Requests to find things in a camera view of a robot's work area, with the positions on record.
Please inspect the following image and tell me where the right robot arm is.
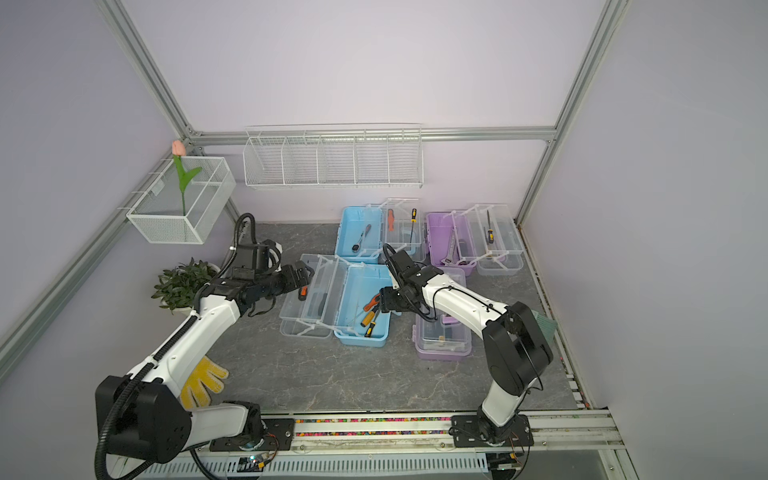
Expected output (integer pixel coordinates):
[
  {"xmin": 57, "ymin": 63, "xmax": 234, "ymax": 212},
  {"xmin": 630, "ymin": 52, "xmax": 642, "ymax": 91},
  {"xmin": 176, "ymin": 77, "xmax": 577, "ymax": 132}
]
[{"xmin": 380, "ymin": 244, "xmax": 554, "ymax": 445}]

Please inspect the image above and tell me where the yellow rubber glove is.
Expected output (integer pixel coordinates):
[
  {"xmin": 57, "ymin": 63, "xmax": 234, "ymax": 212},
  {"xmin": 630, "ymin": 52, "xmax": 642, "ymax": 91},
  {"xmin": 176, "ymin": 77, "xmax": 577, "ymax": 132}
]
[{"xmin": 179, "ymin": 356, "xmax": 230, "ymax": 411}]

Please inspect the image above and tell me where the yellow black screwdriver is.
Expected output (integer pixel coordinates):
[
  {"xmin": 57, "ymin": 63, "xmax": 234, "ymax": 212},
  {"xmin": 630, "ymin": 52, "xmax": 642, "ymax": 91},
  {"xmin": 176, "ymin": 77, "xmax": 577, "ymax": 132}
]
[{"xmin": 409, "ymin": 208, "xmax": 418, "ymax": 243}]

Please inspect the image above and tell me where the orange handled screwdriver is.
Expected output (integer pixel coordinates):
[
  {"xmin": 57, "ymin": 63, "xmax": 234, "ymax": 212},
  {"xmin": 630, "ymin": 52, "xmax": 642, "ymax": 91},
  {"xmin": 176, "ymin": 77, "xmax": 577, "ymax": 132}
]
[{"xmin": 363, "ymin": 293, "xmax": 381, "ymax": 312}]

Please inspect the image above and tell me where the pink artificial tulip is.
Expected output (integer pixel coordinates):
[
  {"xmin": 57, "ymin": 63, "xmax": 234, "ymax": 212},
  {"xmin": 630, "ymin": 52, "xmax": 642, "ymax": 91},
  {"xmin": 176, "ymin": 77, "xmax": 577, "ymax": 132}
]
[{"xmin": 171, "ymin": 140, "xmax": 202, "ymax": 216}]

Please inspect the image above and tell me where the potted green plant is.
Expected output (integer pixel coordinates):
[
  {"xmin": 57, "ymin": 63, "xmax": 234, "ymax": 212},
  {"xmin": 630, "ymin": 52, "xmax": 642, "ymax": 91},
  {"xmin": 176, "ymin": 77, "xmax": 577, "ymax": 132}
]
[{"xmin": 151, "ymin": 257, "xmax": 221, "ymax": 315}]

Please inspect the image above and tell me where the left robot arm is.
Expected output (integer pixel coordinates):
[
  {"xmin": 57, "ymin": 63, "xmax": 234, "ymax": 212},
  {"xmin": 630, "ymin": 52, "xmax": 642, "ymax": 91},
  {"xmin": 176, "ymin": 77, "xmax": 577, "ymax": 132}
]
[{"xmin": 94, "ymin": 240, "xmax": 314, "ymax": 479}]

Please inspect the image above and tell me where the blue toolbox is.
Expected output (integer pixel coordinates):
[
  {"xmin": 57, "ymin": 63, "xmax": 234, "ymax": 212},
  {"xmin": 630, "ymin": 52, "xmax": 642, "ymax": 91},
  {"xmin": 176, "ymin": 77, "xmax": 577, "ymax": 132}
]
[
  {"xmin": 279, "ymin": 254, "xmax": 392, "ymax": 348},
  {"xmin": 334, "ymin": 198, "xmax": 426, "ymax": 264}
]

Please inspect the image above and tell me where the white mesh wall basket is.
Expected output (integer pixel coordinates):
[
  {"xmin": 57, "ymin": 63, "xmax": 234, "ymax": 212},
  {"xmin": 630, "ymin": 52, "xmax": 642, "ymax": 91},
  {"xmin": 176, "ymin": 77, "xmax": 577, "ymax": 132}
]
[{"xmin": 126, "ymin": 156, "xmax": 235, "ymax": 245}]

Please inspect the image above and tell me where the purple toolbox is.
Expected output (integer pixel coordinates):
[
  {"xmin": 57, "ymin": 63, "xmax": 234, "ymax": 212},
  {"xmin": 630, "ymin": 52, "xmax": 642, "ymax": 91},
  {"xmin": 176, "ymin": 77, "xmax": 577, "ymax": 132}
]
[
  {"xmin": 426, "ymin": 204, "xmax": 525, "ymax": 276},
  {"xmin": 413, "ymin": 266, "xmax": 473, "ymax": 362}
]

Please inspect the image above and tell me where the green dustpan brush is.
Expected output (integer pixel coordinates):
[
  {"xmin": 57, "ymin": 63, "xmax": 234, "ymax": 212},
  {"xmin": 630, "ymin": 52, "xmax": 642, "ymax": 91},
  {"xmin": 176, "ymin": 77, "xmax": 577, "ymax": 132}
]
[{"xmin": 532, "ymin": 310, "xmax": 558, "ymax": 344}]

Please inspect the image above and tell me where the white wire wall shelf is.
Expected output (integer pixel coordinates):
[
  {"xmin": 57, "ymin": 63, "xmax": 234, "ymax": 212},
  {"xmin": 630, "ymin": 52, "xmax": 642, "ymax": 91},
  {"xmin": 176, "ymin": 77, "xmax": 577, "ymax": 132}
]
[{"xmin": 243, "ymin": 123, "xmax": 424, "ymax": 189}]

